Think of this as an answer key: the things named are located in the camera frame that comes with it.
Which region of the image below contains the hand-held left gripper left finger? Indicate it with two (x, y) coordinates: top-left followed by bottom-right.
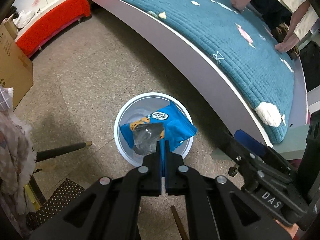
(30, 140), (165, 240)

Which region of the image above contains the pale blue plastic bin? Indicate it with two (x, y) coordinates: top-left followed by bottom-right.
(114, 92), (195, 168)

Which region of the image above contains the red cloth-covered platform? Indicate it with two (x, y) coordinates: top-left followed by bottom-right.
(15, 0), (91, 58)

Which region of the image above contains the black dotted stool cushion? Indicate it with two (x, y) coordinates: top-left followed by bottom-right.
(25, 179), (85, 230)

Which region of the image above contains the black pole tan tip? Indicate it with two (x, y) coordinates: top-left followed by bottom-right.
(35, 142), (92, 163)

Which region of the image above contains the brown patterned bag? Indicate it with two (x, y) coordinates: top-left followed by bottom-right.
(271, 22), (300, 59)

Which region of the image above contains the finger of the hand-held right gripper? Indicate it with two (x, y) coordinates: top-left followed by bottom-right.
(235, 129), (300, 173)
(217, 131), (298, 193)

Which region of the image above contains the blue cookie snack packet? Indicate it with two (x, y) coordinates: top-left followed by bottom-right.
(119, 100), (198, 155)

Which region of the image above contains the brown cardboard box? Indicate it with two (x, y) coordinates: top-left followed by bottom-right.
(0, 21), (34, 110)

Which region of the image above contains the teal quilted mattress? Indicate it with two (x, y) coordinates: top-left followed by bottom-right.
(77, 0), (295, 144)

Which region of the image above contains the floral fleece cloth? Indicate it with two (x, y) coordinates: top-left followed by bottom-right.
(0, 87), (37, 214)

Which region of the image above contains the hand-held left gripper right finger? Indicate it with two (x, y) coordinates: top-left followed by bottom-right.
(164, 141), (294, 240)

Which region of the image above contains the brown wooden stick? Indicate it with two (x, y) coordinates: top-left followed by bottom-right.
(171, 206), (189, 240)

